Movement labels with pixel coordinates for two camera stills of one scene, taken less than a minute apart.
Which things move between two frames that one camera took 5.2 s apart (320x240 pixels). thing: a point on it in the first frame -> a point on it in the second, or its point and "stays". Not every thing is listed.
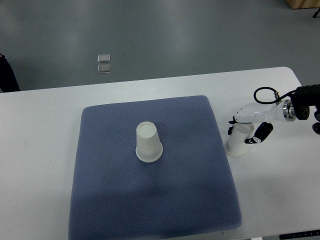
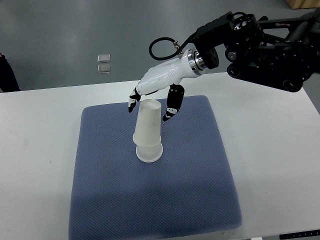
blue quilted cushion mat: (188, 193) stays
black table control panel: (313, 233) stays
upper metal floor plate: (103, 58) stays
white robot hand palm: (255, 113) -> (170, 74)
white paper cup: (236, 144) -> (147, 132)
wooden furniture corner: (303, 4) stays
